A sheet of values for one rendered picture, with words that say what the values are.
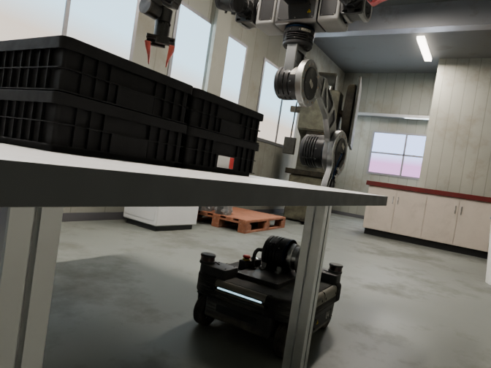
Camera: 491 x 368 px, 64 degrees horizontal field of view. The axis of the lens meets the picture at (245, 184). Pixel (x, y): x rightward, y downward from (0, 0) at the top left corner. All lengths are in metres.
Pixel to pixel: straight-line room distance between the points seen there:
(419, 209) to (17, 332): 6.20
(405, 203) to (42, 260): 6.20
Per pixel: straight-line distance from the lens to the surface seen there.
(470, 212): 6.44
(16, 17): 3.76
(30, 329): 0.50
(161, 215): 3.97
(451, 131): 8.60
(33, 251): 0.48
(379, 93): 10.01
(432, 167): 8.54
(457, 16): 6.53
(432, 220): 6.46
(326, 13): 1.80
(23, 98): 0.98
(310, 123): 6.78
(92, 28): 4.15
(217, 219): 4.75
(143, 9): 1.55
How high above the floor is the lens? 0.72
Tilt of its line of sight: 2 degrees down
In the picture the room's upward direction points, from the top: 9 degrees clockwise
